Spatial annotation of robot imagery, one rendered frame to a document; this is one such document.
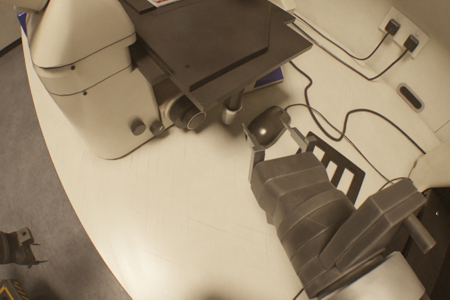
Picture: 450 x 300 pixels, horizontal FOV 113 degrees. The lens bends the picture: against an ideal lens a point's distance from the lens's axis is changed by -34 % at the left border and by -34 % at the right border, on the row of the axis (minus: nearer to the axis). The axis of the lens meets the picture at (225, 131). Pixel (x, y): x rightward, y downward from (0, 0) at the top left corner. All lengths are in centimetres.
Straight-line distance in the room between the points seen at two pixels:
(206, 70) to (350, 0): 64
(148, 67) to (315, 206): 22
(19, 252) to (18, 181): 100
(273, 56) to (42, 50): 26
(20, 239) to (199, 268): 40
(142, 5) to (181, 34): 9
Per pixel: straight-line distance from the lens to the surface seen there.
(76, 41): 23
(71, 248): 127
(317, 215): 19
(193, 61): 24
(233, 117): 41
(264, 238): 39
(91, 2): 23
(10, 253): 58
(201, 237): 37
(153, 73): 26
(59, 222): 132
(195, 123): 38
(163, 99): 38
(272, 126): 42
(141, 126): 35
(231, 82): 24
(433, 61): 78
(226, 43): 28
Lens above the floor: 112
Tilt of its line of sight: 58 degrees down
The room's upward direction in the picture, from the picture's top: 15 degrees clockwise
